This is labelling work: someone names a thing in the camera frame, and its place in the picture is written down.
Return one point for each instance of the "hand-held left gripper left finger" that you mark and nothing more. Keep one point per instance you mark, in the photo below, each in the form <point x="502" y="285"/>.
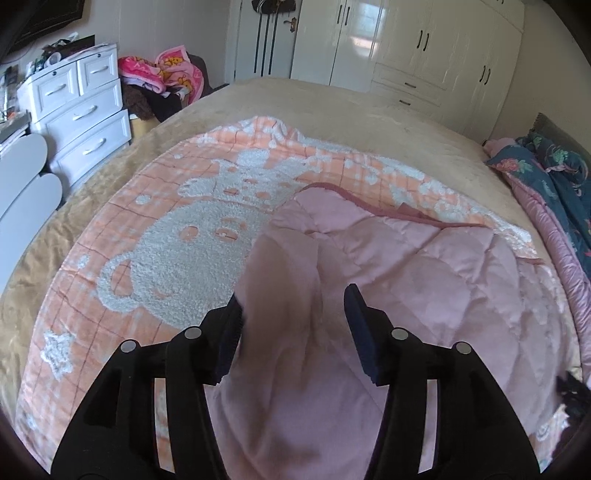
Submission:
<point x="229" y="341"/>

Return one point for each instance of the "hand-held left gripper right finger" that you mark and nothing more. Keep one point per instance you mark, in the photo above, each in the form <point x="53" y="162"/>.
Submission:
<point x="362" y="337"/>

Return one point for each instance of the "pink quilted jacket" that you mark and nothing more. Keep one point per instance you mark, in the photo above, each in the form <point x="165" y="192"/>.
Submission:
<point x="415" y="277"/>

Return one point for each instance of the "dark clothes pile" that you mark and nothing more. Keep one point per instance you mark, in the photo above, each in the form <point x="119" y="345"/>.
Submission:
<point x="154" y="104"/>

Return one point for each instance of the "orange white bear blanket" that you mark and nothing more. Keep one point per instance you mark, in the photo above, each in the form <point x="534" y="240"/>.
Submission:
<point x="161" y="258"/>

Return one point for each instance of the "dark cloth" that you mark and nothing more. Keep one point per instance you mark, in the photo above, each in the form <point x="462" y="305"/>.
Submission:
<point x="570" y="397"/>

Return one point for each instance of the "beige bed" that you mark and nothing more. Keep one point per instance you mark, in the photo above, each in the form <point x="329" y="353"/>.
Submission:
<point x="346" y="110"/>

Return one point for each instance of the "white oval board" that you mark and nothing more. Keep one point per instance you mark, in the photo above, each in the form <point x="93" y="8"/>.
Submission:
<point x="23" y="161"/>
<point x="32" y="203"/>

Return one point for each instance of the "floral teal pink duvet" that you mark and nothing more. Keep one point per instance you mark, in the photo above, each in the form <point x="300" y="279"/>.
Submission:
<point x="563" y="194"/>

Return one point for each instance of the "white drawer chest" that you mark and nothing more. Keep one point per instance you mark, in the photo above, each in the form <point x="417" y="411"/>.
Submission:
<point x="83" y="115"/>

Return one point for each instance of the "pink yellow printed towel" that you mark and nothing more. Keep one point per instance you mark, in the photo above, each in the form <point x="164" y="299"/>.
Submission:
<point x="182" y="74"/>

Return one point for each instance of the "grey headboard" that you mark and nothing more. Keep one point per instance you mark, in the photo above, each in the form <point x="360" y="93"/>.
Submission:
<point x="558" y="134"/>

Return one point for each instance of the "pink red towel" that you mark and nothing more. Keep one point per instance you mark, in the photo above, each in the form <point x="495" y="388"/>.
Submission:
<point x="138" y="71"/>

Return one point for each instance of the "white glossy wardrobe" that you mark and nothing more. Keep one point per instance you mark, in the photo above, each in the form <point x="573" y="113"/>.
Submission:
<point x="443" y="60"/>

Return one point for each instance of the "white door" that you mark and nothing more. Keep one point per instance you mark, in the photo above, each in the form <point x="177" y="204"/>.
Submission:
<point x="244" y="46"/>

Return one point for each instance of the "pile of small items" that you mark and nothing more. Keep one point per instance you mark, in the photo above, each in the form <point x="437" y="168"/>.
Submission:
<point x="55" y="50"/>

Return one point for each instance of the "black hanging bag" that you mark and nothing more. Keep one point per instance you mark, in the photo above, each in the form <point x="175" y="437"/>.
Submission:
<point x="272" y="4"/>

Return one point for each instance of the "black television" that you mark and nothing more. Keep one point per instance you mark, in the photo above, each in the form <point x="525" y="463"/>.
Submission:
<point x="55" y="7"/>

